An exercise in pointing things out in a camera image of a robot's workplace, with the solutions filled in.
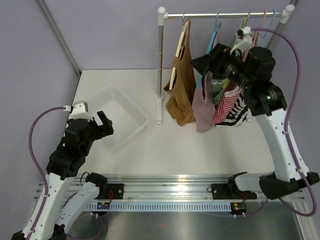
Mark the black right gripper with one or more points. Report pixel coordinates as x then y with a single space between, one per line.
216 60

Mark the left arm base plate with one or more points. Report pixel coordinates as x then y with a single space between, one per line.
114 190

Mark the pink tank top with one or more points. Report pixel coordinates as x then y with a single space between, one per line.
202 104

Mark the black white striped tank top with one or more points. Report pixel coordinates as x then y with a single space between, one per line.
238 114

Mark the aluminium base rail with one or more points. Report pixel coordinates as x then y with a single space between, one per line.
167 188

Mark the white plastic basket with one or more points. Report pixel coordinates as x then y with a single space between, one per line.
128 119

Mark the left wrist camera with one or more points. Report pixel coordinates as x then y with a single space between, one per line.
80 110

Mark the pink hanger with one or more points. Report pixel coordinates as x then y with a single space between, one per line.
257 33

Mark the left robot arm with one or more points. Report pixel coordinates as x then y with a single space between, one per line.
51 220

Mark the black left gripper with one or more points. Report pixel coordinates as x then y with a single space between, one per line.
105 129

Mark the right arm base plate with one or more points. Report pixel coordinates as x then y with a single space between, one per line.
222 191

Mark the light blue thin hanger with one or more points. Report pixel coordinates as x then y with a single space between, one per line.
262 36

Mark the green hanger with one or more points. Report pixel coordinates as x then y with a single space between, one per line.
243 24

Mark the green striped tank top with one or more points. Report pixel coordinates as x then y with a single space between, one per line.
219 86

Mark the cream hanger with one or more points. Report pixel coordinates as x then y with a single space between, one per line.
180 50

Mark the white slotted cable duct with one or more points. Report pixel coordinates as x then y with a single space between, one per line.
160 207

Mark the metal clothes rack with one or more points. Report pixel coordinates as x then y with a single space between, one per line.
163 15

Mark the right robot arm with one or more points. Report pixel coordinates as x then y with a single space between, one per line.
268 105

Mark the red striped tank top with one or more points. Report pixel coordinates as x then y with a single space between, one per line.
226 104

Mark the brown tank top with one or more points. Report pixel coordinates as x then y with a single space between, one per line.
179 105

